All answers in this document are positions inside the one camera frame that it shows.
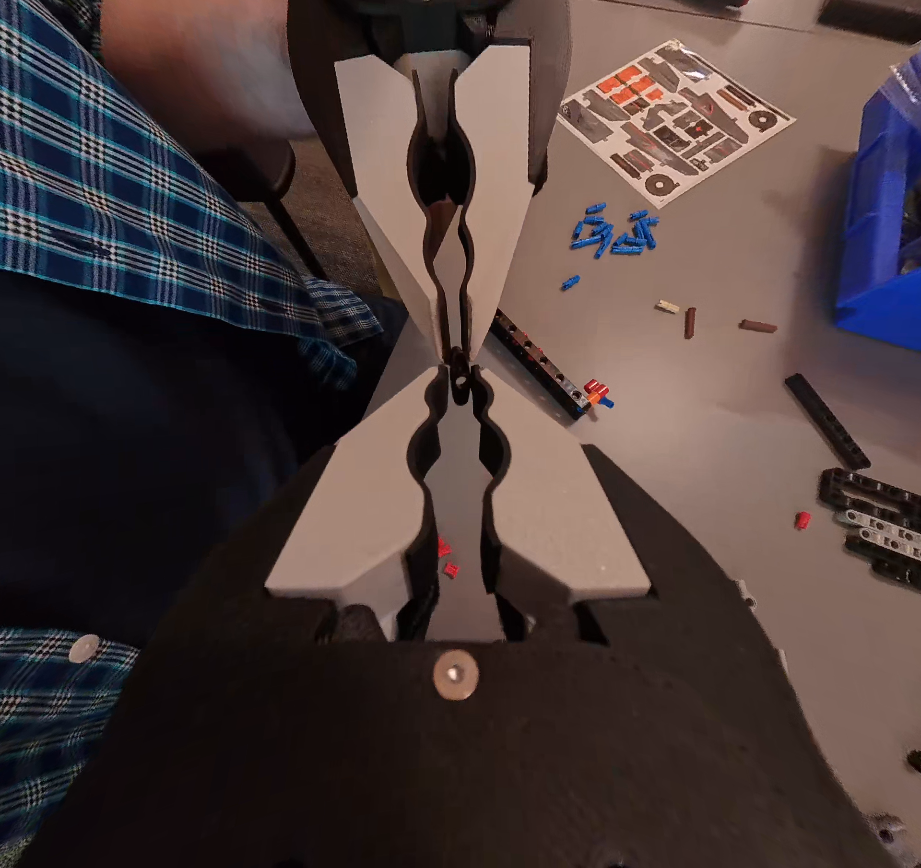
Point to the long black lego beam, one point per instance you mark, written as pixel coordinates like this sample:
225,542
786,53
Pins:
827,422

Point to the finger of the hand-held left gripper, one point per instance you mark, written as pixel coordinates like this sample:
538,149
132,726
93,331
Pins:
374,163
504,163

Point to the tan lego pin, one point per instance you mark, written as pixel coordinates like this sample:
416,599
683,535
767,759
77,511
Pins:
668,307

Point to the black chair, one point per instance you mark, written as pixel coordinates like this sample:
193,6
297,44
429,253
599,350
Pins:
266,170

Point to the black lego beam assembly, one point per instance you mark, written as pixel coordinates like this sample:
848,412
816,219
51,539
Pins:
539,371

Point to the light grey lego liftarm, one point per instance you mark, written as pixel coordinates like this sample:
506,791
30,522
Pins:
878,526

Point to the blue plastic bin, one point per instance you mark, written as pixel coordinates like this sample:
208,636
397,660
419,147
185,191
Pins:
870,249

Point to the black rectangular case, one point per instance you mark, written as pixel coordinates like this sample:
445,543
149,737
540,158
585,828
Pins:
874,5

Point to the pile of blue lego pins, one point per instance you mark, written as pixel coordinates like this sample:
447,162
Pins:
619,235

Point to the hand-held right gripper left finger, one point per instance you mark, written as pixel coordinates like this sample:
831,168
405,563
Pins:
345,523

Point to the person's left forearm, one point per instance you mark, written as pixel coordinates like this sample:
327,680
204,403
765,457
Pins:
201,41

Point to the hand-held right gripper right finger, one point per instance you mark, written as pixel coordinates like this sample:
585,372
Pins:
568,523

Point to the black lego frame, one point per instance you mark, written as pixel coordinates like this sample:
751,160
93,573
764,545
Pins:
863,487

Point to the person in plaid shirt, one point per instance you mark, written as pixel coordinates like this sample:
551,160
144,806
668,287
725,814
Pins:
108,199

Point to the clear plastic bag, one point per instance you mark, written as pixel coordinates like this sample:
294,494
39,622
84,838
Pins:
908,163

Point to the brown lego axle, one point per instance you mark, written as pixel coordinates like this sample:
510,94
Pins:
758,325
691,321

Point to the lego sticker sheet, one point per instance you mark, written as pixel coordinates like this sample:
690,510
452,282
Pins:
676,120

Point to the pile of red lego bushes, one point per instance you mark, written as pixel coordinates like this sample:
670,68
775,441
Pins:
451,570

